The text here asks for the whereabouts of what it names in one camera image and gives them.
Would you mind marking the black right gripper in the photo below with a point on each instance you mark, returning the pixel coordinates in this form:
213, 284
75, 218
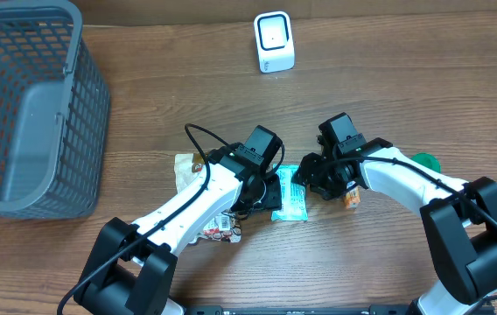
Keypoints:
304, 174

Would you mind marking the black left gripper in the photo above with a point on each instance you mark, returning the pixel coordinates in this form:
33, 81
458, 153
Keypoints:
270, 198

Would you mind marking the orange Kleenex tissue pack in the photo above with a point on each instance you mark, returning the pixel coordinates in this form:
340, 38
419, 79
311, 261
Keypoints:
352, 198

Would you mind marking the teal wet wipes pack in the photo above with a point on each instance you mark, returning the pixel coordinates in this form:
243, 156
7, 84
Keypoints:
292, 197

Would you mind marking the beige Pantree snack pouch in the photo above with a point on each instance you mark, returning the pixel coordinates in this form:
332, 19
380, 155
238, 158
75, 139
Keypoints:
224, 227

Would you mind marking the green lidded jar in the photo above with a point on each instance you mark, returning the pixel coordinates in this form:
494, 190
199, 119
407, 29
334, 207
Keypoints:
427, 160

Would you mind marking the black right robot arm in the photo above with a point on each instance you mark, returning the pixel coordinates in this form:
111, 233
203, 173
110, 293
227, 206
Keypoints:
459, 217

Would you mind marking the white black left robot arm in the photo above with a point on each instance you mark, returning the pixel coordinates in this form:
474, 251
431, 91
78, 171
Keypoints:
131, 265

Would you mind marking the white barcode scanner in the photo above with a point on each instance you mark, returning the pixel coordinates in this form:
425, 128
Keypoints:
274, 42

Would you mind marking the grey plastic mesh basket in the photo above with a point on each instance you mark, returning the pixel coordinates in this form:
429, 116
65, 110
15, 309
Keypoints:
54, 113

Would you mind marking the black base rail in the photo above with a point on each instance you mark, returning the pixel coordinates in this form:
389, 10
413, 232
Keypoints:
374, 309

